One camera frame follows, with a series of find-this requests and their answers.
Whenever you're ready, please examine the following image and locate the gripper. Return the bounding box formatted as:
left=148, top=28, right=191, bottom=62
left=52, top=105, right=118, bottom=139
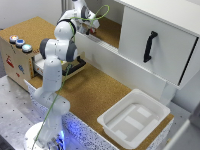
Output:
left=80, top=18, right=101, bottom=31

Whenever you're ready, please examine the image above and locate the white cabinet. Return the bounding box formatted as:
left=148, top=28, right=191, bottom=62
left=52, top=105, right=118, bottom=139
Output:
left=74, top=0, right=200, bottom=108

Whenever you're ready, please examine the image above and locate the wooden drawer box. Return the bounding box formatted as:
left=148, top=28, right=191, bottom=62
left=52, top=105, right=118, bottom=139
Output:
left=0, top=16, right=69, bottom=92

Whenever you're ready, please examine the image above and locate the green button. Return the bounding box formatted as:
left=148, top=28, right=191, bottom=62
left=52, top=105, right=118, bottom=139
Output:
left=21, top=43, right=34, bottom=54

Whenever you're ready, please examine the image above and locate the blue button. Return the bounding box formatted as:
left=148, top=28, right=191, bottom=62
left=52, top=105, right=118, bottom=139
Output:
left=15, top=38, right=26, bottom=48

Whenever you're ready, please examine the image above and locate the white sliding door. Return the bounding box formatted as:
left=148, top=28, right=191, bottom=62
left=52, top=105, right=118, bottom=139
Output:
left=117, top=5, right=199, bottom=87

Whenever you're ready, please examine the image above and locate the red button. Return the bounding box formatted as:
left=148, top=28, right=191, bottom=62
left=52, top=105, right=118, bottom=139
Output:
left=8, top=34, right=19, bottom=44

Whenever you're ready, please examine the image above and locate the white plastic box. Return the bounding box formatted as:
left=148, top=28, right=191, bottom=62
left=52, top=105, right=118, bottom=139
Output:
left=96, top=88, right=172, bottom=150

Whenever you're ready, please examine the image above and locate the black drawer handle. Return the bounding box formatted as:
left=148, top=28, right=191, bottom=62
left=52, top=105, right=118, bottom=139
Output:
left=61, top=56, right=87, bottom=77

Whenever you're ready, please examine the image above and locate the black door handle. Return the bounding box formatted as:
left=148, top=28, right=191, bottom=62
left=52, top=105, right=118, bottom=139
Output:
left=142, top=30, right=159, bottom=64

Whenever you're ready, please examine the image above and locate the green cable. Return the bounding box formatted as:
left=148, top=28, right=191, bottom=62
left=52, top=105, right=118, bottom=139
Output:
left=32, top=4, right=111, bottom=150

